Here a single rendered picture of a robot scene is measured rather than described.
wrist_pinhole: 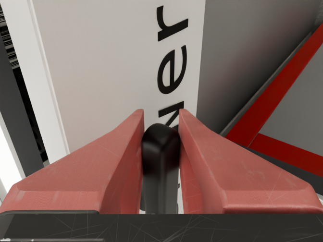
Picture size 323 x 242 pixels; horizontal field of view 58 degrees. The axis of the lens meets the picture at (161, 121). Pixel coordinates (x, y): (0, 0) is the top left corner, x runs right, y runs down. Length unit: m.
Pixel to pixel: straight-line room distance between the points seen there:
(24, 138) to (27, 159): 0.01
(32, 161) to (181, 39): 0.11
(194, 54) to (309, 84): 0.34
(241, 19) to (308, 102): 0.16
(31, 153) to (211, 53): 0.21
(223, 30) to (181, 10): 0.18
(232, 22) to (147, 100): 0.22
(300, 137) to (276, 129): 0.03
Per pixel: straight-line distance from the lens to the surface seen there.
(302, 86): 0.50
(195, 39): 0.18
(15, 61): 0.22
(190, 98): 0.20
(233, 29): 0.36
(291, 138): 0.38
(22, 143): 0.17
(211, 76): 0.34
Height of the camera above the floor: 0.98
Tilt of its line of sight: 41 degrees down
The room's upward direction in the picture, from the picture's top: 129 degrees counter-clockwise
